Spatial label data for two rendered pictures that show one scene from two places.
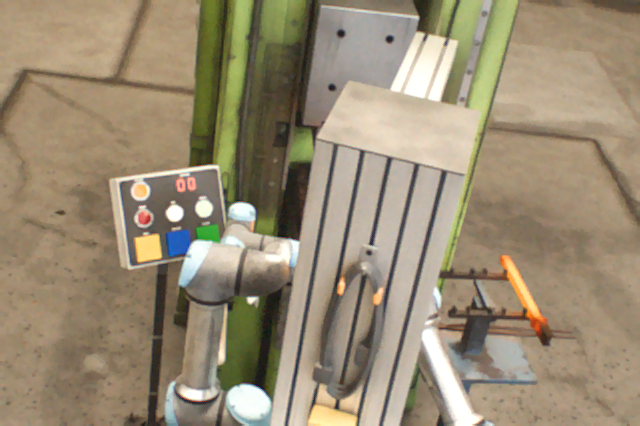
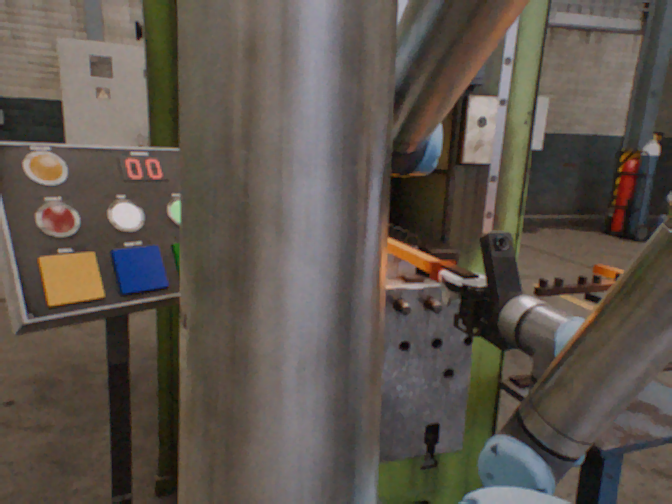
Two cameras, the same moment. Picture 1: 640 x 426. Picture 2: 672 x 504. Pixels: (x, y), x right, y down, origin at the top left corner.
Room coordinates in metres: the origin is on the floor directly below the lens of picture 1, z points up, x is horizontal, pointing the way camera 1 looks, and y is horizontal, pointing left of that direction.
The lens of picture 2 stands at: (1.54, 0.24, 1.23)
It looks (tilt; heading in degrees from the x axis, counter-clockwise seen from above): 12 degrees down; 350
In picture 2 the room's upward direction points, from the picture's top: 3 degrees clockwise
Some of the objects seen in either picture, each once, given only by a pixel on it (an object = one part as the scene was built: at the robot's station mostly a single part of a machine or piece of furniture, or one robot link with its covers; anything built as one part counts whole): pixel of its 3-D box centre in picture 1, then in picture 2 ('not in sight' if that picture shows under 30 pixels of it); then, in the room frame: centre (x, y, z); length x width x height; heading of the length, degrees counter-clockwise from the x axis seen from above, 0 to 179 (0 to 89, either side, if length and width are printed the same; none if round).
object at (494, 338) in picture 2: not in sight; (492, 310); (2.27, -0.14, 0.98); 0.12 x 0.08 x 0.09; 9
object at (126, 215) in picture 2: (174, 213); (126, 215); (2.44, 0.44, 1.09); 0.05 x 0.03 x 0.04; 99
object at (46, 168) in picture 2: (140, 191); (45, 168); (2.42, 0.55, 1.16); 0.05 x 0.03 x 0.04; 99
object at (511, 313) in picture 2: not in sight; (528, 323); (2.19, -0.16, 0.99); 0.08 x 0.05 x 0.08; 99
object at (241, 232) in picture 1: (240, 244); not in sight; (2.13, 0.20, 1.23); 0.11 x 0.11 x 0.08; 89
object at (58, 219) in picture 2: (144, 218); (58, 219); (2.39, 0.53, 1.09); 0.05 x 0.03 x 0.04; 99
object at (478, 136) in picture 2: not in sight; (478, 130); (2.85, -0.35, 1.27); 0.09 x 0.02 x 0.17; 99
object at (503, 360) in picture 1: (469, 350); (610, 401); (2.55, -0.61, 0.65); 0.40 x 0.30 x 0.02; 103
